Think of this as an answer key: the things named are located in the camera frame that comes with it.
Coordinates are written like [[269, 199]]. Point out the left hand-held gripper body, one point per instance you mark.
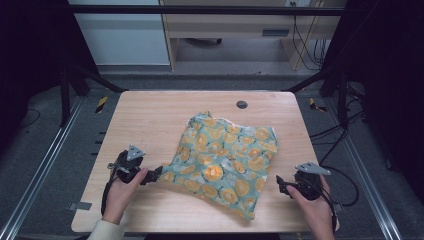
[[129, 166]]

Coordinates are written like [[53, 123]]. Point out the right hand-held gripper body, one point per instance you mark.
[[308, 185]]

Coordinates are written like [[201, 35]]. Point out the orange print cloth bag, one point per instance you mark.
[[220, 163]]

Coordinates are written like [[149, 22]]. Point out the person's right hand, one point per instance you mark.
[[315, 215]]

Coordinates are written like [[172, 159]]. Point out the person's left hand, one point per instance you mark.
[[120, 196]]

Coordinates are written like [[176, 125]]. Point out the grey tape strip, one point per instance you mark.
[[80, 206]]

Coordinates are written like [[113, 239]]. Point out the yellow black striped tape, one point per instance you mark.
[[315, 105], [101, 104]]

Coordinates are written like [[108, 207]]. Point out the grey round table grommet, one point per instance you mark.
[[241, 104]]

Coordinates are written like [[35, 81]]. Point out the black metal stand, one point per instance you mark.
[[65, 100], [342, 100]]

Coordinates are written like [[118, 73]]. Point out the white cabinet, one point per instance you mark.
[[123, 36]]

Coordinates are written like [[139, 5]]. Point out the black curtain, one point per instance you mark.
[[30, 50], [390, 83]]

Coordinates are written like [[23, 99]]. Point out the light wooden desk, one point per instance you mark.
[[233, 23]]

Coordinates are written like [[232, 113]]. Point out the aluminium floor rail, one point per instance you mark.
[[43, 160], [370, 180]]

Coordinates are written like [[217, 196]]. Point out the black metal frame bar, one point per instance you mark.
[[200, 10]]

